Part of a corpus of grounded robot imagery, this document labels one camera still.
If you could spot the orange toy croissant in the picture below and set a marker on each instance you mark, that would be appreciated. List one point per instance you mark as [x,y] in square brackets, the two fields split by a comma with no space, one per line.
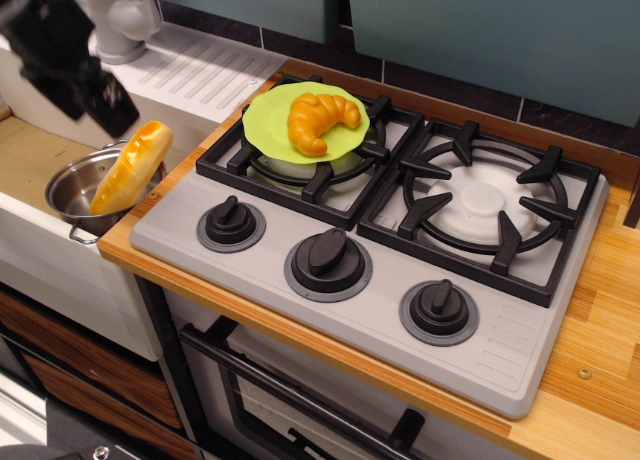
[311,116]

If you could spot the black middle stove knob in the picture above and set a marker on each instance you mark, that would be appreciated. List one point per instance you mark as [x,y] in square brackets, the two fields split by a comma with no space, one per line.
[328,267]

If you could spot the yellow toy bread loaf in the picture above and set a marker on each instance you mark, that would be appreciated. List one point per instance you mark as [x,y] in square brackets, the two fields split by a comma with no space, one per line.
[134,167]

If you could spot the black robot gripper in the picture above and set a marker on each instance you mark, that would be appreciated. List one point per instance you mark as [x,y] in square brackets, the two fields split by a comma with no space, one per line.
[53,46]

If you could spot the black right burner grate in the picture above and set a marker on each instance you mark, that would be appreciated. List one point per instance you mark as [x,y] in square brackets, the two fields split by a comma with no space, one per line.
[541,269]

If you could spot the grey toy faucet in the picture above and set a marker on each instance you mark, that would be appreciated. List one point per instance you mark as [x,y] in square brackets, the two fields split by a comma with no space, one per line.
[122,27]

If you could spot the black left burner grate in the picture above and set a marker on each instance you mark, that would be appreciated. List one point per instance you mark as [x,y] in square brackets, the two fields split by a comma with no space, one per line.
[334,192]

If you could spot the wooden drawer fronts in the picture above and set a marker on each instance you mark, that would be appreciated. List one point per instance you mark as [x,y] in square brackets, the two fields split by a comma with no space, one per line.
[94,376]

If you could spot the black stove knob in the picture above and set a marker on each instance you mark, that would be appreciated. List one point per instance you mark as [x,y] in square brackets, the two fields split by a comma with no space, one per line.
[328,267]
[439,313]
[231,226]

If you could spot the black right stove knob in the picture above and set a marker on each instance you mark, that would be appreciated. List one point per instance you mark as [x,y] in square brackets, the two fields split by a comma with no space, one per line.
[439,313]

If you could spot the white right burner cap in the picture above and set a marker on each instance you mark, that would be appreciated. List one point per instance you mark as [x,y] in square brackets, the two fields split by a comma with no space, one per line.
[479,194]

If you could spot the light green plastic plate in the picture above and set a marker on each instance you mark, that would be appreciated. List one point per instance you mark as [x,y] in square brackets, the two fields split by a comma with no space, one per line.
[265,124]

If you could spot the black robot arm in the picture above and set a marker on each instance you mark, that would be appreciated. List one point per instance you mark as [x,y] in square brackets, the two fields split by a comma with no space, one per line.
[11,9]

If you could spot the black oven door handle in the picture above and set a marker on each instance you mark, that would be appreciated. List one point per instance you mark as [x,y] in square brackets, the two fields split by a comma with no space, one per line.
[234,365]

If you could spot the white toy sink unit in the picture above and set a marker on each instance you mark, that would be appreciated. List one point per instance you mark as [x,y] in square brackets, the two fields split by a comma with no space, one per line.
[189,80]

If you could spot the small stainless steel pot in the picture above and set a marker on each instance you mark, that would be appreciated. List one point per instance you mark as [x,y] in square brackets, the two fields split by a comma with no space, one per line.
[70,191]

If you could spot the black burner grate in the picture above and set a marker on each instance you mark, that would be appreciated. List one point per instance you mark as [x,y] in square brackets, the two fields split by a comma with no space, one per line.
[541,269]
[334,192]

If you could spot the grey toy stove top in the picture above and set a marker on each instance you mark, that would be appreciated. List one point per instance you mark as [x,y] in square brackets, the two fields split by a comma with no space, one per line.
[499,367]

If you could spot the black left stove knob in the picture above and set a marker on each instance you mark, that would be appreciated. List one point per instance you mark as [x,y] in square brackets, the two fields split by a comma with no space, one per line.
[231,226]

